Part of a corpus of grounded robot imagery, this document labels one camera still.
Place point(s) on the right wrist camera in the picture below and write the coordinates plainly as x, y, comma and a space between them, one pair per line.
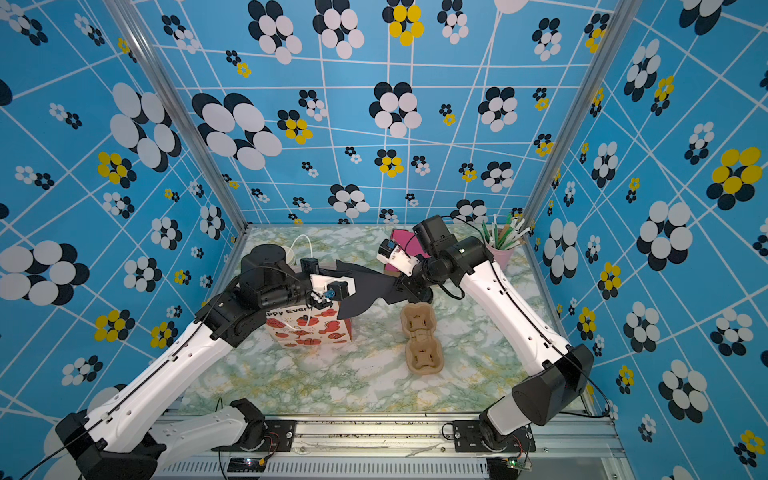
392, 254

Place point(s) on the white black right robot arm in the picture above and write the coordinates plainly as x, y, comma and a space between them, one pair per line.
557, 372

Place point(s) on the right aluminium corner post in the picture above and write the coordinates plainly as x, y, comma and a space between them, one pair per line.
619, 25

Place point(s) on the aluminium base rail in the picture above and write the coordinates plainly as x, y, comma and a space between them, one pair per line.
415, 446

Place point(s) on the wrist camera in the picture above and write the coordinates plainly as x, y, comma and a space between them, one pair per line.
327, 289
392, 254

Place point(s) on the brown pulp cup carrier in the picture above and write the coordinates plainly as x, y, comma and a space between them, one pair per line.
423, 350

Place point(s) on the black paper napkin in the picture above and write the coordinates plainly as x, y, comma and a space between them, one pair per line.
369, 286

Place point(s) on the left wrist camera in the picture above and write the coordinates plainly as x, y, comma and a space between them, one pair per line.
327, 289

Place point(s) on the aluminium corner post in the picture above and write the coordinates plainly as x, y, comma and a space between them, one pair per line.
128, 22
619, 25

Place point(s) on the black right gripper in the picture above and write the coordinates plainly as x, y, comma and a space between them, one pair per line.
407, 284

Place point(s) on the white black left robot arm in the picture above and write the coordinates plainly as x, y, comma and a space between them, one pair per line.
116, 440

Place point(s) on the red white paper gift bag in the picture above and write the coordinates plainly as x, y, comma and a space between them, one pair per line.
299, 326

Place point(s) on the left aluminium corner post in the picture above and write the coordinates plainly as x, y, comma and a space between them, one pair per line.
128, 22

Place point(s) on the pink cup straw holder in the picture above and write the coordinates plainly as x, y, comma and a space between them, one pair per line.
502, 257

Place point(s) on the green white wrapped straws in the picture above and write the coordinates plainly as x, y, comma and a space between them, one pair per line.
504, 232

